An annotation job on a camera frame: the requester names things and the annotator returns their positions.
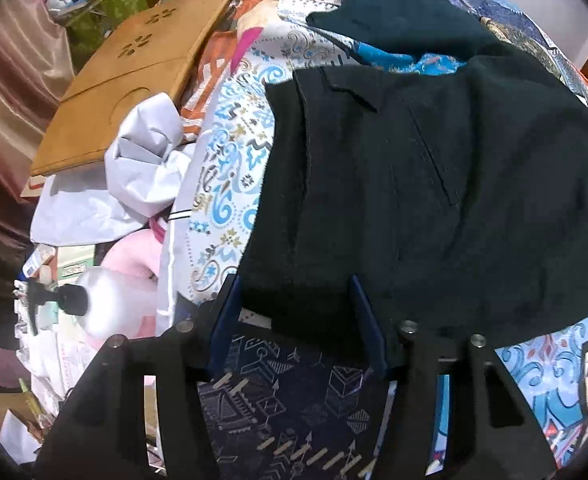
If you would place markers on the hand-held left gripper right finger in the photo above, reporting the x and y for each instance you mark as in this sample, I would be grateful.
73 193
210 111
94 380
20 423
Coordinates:
368 327

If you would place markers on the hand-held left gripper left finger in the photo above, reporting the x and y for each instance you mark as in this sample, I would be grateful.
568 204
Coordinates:
225 321

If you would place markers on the black pants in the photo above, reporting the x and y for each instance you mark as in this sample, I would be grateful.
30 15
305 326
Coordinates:
403 200

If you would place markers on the pink plush toy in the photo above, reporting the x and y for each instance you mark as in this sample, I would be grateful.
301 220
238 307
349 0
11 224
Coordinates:
131 260

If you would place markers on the white pump bottle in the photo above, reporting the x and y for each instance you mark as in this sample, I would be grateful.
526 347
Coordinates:
106 300

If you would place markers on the patterned patchwork bedspread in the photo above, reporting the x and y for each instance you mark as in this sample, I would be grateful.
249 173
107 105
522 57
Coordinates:
234 160

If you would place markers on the white cloth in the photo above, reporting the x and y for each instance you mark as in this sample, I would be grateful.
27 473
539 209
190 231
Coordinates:
124 180

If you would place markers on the small white tube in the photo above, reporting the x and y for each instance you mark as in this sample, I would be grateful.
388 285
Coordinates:
36 261

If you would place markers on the green pen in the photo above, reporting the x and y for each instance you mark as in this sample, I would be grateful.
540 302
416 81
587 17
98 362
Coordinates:
28 396

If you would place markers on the wooden lap desk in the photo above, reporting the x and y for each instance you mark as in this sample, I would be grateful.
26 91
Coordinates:
124 80

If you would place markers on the brown satin curtain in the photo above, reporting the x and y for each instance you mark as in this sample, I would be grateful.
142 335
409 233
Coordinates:
9 110

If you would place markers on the green patterned bag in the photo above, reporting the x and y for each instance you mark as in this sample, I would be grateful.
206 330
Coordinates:
111 5

